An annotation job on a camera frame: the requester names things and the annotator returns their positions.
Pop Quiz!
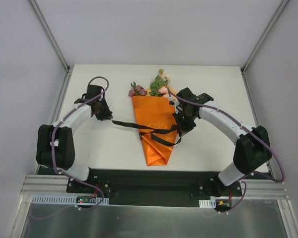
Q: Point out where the black ribbon with gold text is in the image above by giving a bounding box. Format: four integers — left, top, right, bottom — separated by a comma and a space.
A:
111, 120, 182, 147

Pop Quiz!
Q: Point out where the orange wrapping paper sheet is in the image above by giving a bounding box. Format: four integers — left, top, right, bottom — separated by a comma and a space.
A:
132, 95, 177, 166

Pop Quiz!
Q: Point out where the mauve fake rose stem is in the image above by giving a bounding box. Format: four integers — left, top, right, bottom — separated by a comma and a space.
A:
128, 82, 148, 97

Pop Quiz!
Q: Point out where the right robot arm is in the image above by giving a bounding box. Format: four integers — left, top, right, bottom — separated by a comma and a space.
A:
173, 88, 272, 196

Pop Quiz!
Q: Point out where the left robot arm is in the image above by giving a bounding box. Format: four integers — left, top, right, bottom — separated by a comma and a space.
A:
36, 85, 112, 193

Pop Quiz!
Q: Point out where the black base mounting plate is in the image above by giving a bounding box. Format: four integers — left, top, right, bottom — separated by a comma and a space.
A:
66, 168, 244, 206

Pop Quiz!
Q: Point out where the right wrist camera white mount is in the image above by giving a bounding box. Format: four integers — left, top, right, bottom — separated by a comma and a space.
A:
168, 96, 183, 113

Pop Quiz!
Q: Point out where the right white slotted cable duct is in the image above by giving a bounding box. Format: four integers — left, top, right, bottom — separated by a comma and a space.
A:
198, 199, 230, 209

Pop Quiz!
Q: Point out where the white slotted cable duct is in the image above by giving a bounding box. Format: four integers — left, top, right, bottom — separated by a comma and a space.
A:
198, 199, 230, 209
32, 195, 109, 206

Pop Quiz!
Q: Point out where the left white slotted cable duct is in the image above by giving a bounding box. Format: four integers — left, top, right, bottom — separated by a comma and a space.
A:
32, 195, 109, 206

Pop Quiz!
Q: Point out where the left aluminium frame post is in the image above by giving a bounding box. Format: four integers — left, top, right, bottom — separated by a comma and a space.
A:
27, 0, 71, 73

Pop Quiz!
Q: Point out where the aluminium frame post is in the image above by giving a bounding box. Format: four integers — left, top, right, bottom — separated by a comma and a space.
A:
240, 0, 293, 74
27, 0, 71, 73

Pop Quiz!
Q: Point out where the right aluminium frame post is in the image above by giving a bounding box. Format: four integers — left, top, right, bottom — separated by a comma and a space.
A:
240, 0, 293, 74

